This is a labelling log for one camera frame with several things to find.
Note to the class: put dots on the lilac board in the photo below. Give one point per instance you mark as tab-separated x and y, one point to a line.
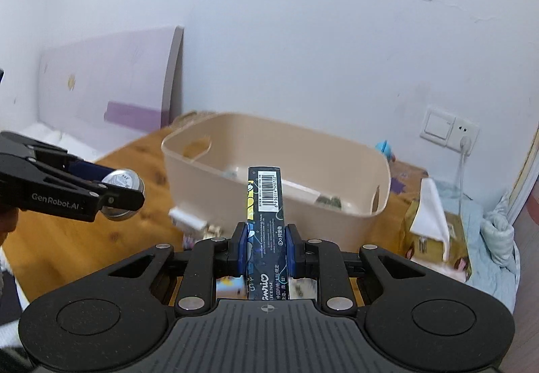
105	69

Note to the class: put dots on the white plug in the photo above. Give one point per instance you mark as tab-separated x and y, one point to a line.
466	144

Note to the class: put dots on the dark blue printed carton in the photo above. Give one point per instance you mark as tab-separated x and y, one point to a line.
266	208

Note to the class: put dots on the white wall switch socket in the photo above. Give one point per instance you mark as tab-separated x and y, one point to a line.
438	124

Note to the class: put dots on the beige plastic storage bin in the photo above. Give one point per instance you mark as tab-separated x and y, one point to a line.
332	160

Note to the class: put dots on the green packet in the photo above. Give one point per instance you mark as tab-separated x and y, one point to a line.
329	201

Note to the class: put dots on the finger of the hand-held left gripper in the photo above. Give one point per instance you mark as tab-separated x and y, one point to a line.
63	198
90	171

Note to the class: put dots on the gold patterned tissue box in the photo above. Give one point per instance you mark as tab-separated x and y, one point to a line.
457	238

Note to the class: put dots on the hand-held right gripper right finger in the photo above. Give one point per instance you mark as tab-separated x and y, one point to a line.
290	248

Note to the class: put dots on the small white box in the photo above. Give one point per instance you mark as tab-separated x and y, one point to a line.
187	220

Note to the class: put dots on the light blue blanket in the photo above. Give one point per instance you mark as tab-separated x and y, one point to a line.
492	238

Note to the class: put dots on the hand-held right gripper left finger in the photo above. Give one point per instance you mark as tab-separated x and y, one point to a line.
241	247

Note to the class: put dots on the white tissue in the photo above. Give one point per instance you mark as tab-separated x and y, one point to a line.
431	217

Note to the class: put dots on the round metal tin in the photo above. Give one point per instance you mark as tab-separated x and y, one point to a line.
123	179

